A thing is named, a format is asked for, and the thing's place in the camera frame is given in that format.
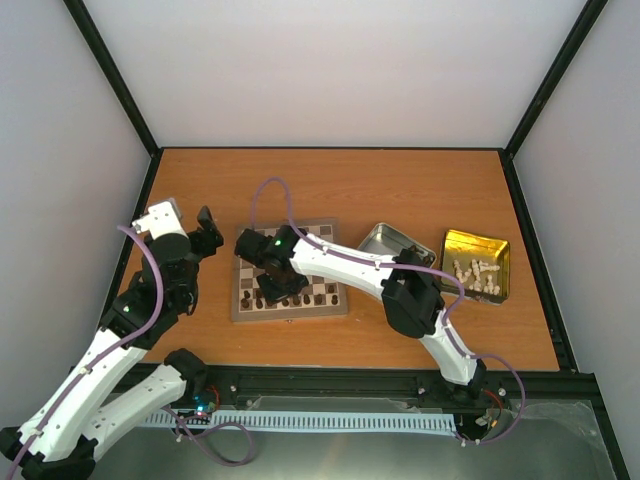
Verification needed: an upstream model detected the silver tin tray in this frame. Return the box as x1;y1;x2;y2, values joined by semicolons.
358;223;436;267

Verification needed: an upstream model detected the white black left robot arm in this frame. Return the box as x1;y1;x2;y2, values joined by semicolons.
1;200;224;479

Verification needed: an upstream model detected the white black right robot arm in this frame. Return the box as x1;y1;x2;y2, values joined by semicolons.
235;225;486;401

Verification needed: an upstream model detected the small electronics board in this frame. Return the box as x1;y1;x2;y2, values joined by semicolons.
193;387;220;416

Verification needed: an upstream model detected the white chess pieces pile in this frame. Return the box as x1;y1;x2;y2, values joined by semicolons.
452;259;501;295

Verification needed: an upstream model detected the wooden chessboard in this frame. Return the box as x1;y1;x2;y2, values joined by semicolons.
231;217;348;323

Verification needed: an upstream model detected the gold tin tray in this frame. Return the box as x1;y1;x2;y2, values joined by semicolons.
439;229;511;305

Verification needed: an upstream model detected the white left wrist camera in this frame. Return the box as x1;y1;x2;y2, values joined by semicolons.
132;198;187;240

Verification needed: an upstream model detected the black aluminium frame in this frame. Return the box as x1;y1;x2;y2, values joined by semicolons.
29;0;631;480

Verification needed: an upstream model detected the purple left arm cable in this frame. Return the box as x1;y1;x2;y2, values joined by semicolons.
4;224;166;480

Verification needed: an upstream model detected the light blue cable duct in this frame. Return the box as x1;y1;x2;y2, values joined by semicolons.
139;409;459;436

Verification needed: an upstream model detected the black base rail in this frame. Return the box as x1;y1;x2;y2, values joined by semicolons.
204;365;604;413

